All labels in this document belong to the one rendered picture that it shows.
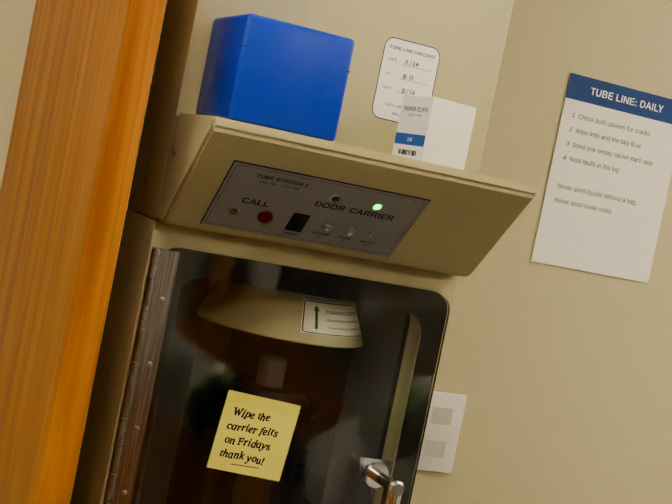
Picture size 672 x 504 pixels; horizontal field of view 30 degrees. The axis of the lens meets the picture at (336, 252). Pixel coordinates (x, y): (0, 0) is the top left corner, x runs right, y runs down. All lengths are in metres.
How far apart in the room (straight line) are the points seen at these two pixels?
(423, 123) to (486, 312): 0.69
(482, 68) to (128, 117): 0.39
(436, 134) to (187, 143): 0.23
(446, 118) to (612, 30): 0.75
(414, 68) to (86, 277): 0.39
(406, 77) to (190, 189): 0.26
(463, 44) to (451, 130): 0.13
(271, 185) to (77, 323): 0.21
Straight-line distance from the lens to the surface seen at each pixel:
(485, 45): 1.27
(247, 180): 1.09
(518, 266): 1.82
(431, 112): 1.15
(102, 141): 1.05
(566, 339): 1.88
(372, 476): 1.26
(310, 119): 1.08
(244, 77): 1.06
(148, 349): 1.16
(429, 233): 1.18
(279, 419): 1.21
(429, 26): 1.24
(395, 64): 1.23
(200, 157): 1.07
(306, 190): 1.11
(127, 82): 1.05
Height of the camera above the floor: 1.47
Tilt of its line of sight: 3 degrees down
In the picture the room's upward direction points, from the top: 11 degrees clockwise
